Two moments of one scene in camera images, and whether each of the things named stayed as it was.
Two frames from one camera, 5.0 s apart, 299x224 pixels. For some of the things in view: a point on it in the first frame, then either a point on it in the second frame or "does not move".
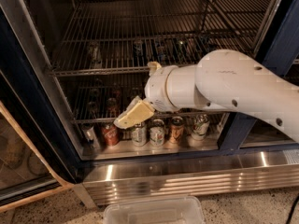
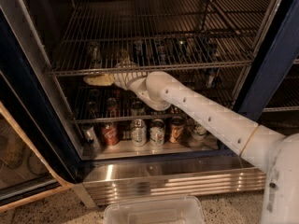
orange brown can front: (177, 135) does not move
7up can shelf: (95, 55) does not move
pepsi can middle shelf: (137, 48) does not move
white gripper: (156, 88) -> (122, 77)
